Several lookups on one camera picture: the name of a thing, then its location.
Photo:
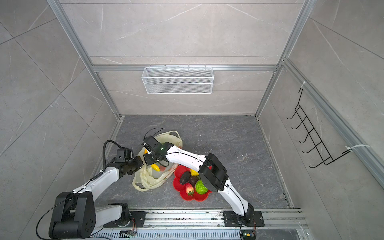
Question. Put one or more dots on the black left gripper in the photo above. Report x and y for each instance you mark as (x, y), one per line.
(139, 163)

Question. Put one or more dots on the cream plastic bag orange prints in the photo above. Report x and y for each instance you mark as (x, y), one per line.
(152, 177)

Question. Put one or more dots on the dark fake avocado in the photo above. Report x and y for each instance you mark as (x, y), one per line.
(184, 179)

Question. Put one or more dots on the red flower-shaped plate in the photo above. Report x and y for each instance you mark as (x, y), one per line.
(181, 189)

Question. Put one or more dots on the black wire hook rack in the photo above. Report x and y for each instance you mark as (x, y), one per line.
(313, 136)

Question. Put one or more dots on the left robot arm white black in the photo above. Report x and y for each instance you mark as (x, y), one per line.
(75, 215)

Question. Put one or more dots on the yellow fake lemon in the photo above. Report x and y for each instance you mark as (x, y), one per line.
(194, 173)

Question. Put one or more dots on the light green bumpy fake fruit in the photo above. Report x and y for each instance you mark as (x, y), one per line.
(200, 188)

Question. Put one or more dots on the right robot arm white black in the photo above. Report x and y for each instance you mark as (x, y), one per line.
(211, 171)

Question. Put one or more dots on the round dark brown fake fruit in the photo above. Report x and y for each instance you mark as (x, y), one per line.
(193, 180)

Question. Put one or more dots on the yellow fake banana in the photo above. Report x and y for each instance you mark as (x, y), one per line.
(154, 166)

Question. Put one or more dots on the white wire mesh basket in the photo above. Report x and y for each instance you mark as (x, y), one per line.
(178, 80)

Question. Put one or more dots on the red yellow fake apple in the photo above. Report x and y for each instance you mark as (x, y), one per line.
(189, 189)

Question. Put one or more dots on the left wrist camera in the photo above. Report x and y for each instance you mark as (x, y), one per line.
(124, 153)

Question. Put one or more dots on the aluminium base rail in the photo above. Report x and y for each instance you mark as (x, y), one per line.
(208, 224)

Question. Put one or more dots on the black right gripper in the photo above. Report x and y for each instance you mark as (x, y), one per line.
(148, 162)

